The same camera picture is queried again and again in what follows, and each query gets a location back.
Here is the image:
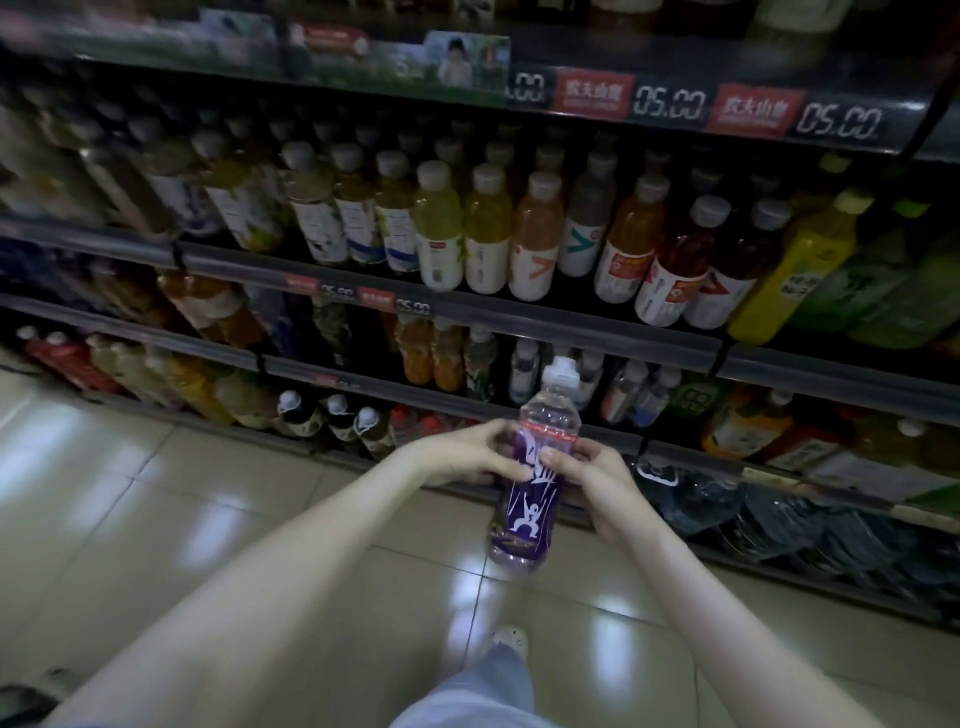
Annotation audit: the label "person's white shoe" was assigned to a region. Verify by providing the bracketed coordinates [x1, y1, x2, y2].
[479, 624, 531, 663]

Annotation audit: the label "person's left hand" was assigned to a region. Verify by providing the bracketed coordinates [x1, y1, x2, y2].
[403, 418, 538, 490]

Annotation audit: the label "short red black price strip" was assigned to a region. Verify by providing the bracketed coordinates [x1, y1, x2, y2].
[281, 271, 436, 318]

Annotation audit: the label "purple label sports bottle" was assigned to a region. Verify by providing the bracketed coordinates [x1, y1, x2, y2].
[485, 356, 585, 576]

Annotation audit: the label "yellow bottle yellow-arrow label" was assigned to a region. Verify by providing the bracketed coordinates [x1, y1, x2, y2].
[463, 162, 517, 296]

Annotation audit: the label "row of tea juice bottles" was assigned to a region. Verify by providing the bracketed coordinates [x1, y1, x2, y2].
[0, 80, 960, 355]

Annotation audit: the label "person's left forearm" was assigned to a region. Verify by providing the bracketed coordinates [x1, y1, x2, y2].
[44, 449, 429, 728]

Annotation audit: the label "person's right hand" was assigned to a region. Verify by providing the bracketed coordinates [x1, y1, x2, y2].
[538, 436, 661, 550]

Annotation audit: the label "person's right forearm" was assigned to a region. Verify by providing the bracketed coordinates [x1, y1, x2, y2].
[614, 517, 886, 728]

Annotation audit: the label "row of red yellow bottles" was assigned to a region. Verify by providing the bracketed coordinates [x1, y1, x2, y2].
[14, 324, 280, 434]

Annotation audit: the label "green pictured price label strip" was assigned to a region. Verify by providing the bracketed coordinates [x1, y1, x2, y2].
[0, 5, 892, 157]

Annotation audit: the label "person's grey trousers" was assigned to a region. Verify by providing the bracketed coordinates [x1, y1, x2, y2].
[389, 643, 560, 728]

